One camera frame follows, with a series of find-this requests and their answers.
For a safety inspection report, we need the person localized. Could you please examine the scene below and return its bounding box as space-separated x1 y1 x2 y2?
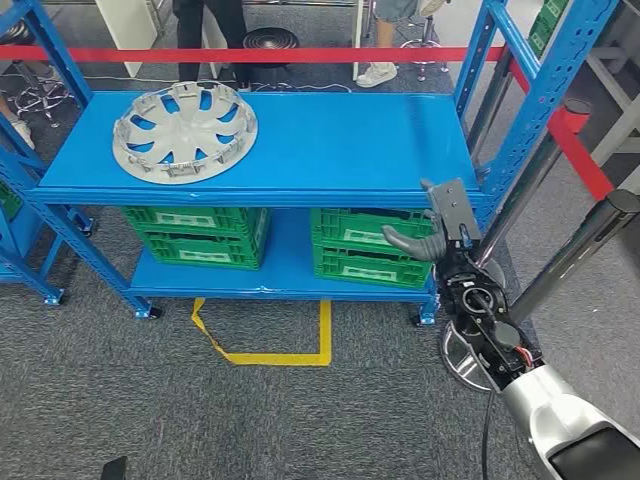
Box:
172 0 253 93
0 92 36 151
355 0 420 89

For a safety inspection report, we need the chrome base stool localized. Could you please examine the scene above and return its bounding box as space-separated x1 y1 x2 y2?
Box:
399 0 451 82

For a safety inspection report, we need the chrome stanchion post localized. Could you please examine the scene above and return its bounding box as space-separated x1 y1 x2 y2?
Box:
475 97 592 293
467 47 515 164
439 188 640 393

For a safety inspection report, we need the black round stool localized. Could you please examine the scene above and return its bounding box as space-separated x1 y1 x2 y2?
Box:
0 19 77 128
242 27 300 71

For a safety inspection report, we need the white desk panel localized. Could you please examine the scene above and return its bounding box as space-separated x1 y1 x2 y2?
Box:
351 0 365 82
94 0 160 79

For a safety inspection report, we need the yellow floor tape outline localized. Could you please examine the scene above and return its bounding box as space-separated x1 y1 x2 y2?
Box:
191 298 333 368

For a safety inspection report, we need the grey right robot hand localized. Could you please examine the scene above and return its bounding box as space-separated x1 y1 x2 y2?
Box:
382 178 448 264

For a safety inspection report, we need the red barrier belt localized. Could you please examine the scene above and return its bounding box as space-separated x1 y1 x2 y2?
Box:
0 43 507 65
507 58 615 202

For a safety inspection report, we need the silver plastic hubcap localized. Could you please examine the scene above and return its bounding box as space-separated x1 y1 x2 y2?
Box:
112 80 259 186

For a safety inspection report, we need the grey metal table frame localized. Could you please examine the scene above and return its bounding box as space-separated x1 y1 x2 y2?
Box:
585 0 640 197

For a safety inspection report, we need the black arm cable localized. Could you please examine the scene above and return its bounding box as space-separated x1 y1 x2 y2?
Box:
481 389 497 480

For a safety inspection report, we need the blue metal shelf rack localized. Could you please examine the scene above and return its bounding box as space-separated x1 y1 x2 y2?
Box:
0 0 623 327
0 109 96 307

